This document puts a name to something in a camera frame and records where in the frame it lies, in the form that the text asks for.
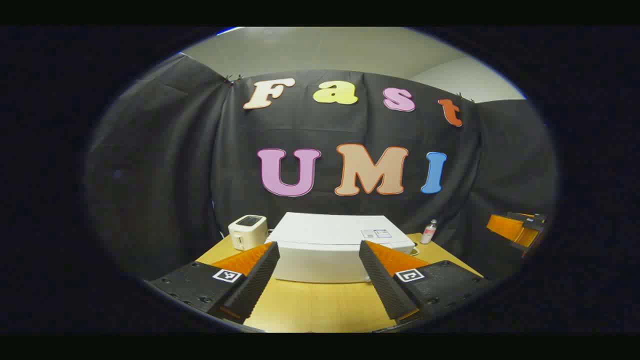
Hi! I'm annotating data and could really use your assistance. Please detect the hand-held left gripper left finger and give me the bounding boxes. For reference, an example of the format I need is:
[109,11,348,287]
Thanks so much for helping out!
[150,241,281,325]

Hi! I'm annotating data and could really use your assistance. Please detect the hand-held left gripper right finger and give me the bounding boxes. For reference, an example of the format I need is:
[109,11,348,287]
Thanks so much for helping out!
[358,240,493,322]

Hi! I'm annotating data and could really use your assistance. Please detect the white microwave oven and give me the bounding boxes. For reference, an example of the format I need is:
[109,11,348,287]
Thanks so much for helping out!
[265,212,417,284]

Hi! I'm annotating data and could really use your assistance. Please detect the white toaster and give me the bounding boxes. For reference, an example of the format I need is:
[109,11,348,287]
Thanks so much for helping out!
[228,215,269,251]

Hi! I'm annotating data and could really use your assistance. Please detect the small clear bottle pink label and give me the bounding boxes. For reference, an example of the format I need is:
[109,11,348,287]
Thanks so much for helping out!
[420,219,438,245]

